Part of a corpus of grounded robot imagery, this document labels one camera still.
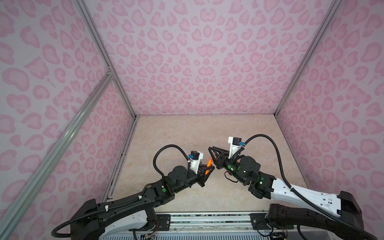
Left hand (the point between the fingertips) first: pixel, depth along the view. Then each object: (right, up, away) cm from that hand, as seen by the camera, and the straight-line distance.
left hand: (215, 166), depth 68 cm
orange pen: (-3, +1, -1) cm, 3 cm away
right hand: (-3, +8, -2) cm, 9 cm away
